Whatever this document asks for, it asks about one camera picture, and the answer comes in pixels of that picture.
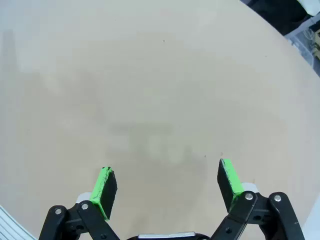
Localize white ribbed panel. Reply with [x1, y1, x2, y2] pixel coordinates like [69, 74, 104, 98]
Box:
[0, 204, 36, 240]

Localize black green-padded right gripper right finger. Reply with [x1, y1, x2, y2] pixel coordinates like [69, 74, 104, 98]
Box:
[211, 157, 306, 240]

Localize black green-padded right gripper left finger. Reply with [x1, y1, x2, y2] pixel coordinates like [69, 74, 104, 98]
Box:
[38, 164, 121, 240]

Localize clear plastic storage bin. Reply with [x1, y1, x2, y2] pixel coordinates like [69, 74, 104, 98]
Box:
[284, 17, 320, 73]

